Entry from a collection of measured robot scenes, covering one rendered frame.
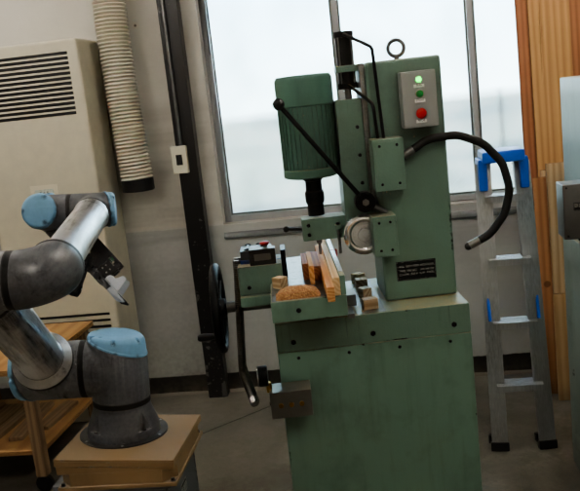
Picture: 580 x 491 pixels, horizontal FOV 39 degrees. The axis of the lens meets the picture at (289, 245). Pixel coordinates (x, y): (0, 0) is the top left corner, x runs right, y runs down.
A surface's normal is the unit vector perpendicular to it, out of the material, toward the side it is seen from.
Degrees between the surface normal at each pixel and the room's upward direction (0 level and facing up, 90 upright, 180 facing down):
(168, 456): 4
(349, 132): 90
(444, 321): 90
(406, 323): 90
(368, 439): 90
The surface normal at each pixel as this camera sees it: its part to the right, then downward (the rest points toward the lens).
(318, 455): 0.02, 0.18
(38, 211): -0.04, -0.06
